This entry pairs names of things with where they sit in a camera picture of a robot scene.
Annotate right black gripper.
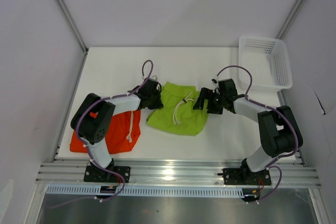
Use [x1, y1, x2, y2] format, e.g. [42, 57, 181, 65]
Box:
[193, 87, 226, 114]

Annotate green shorts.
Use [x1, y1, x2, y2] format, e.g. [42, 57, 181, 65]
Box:
[146, 82, 208, 136]

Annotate orange shorts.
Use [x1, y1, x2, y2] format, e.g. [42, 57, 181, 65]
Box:
[69, 110, 142, 154]

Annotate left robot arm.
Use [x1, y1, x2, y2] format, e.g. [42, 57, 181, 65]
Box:
[70, 78, 163, 182]

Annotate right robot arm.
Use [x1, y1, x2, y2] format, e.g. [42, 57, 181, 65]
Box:
[193, 79, 303, 185]

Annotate white plastic basket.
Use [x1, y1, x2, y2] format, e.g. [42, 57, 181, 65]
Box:
[238, 36, 292, 92]

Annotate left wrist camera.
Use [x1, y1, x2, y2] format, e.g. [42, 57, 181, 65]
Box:
[142, 75, 158, 81]

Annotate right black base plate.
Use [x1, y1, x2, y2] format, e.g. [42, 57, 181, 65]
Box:
[217, 167, 271, 186]

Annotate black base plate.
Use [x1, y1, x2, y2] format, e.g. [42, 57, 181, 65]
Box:
[83, 165, 131, 183]
[217, 167, 271, 186]

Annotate white slotted cable duct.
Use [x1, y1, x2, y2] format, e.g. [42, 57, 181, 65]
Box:
[46, 184, 244, 198]

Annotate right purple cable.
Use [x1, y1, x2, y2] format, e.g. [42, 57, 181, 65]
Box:
[216, 66, 302, 205]

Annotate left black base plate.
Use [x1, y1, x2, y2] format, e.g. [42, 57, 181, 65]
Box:
[83, 165, 131, 183]

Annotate aluminium front rail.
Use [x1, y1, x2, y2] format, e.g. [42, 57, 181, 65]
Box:
[35, 159, 321, 188]

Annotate left aluminium corner post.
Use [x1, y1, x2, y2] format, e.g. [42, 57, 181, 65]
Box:
[54, 0, 88, 54]

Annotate aluminium corner post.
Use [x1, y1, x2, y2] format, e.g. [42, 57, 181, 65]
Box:
[54, 0, 88, 54]
[276, 0, 306, 40]

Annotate right aluminium corner post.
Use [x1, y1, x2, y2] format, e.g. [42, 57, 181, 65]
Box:
[276, 0, 306, 40]

